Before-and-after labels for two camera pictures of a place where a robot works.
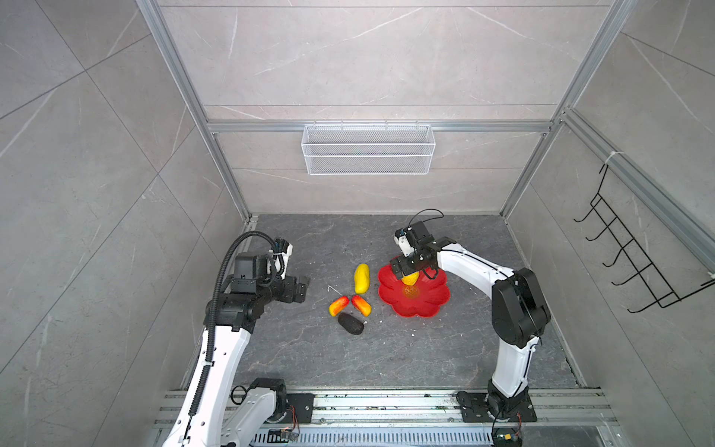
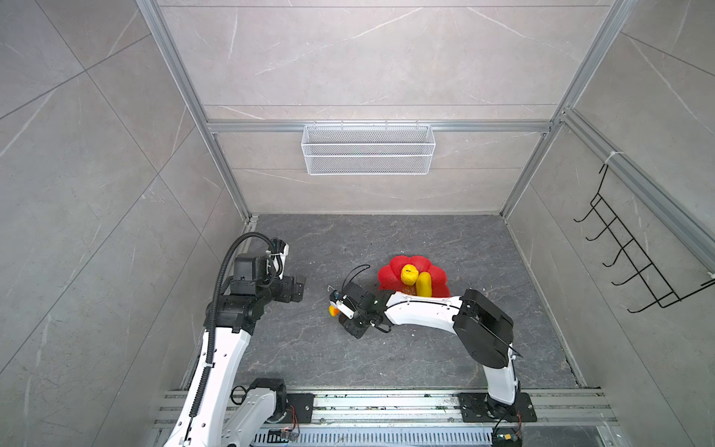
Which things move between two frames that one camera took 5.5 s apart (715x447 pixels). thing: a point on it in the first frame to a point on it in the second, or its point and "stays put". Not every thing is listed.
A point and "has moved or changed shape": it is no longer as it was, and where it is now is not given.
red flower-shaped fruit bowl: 424,298 stays put
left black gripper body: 281,290 stays put
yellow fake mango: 361,277 has moved or changed shape
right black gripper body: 408,264 to 357,326
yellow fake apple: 411,278 stays put
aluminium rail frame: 564,417 stays put
